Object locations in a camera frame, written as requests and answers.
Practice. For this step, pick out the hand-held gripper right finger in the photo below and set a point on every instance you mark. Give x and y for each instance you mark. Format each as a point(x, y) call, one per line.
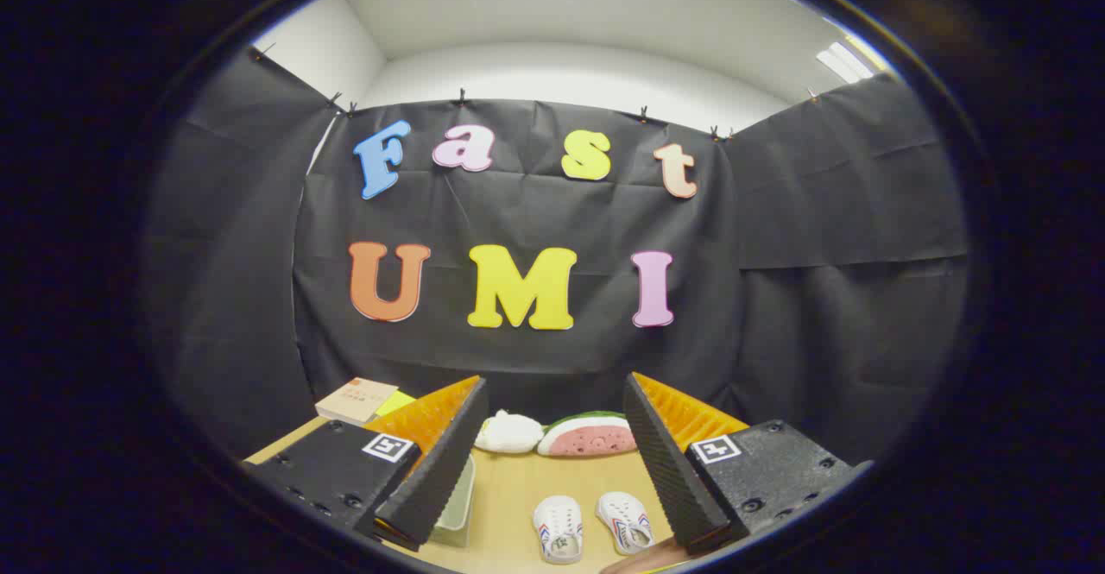
point(665, 462)

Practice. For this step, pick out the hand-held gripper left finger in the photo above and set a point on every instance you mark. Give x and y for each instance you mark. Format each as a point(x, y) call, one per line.
point(440, 462)

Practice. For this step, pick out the beige fabric storage box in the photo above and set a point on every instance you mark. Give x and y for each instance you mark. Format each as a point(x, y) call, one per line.
point(459, 505)

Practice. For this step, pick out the white canvas shoe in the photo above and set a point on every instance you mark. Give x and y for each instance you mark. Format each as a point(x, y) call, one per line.
point(558, 526)
point(623, 522)

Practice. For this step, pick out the white plush toy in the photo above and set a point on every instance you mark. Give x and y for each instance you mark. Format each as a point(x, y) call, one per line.
point(508, 432)

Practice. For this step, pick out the yellow book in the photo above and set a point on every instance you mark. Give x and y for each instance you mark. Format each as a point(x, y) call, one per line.
point(395, 403)

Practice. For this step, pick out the watermelon slice plush toy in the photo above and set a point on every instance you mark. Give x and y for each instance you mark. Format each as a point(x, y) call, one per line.
point(587, 438)

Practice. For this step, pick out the tan book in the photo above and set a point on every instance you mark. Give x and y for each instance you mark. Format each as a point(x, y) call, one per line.
point(354, 400)

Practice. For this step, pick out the small ceiling light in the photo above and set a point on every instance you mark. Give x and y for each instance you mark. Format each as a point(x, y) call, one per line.
point(844, 61)

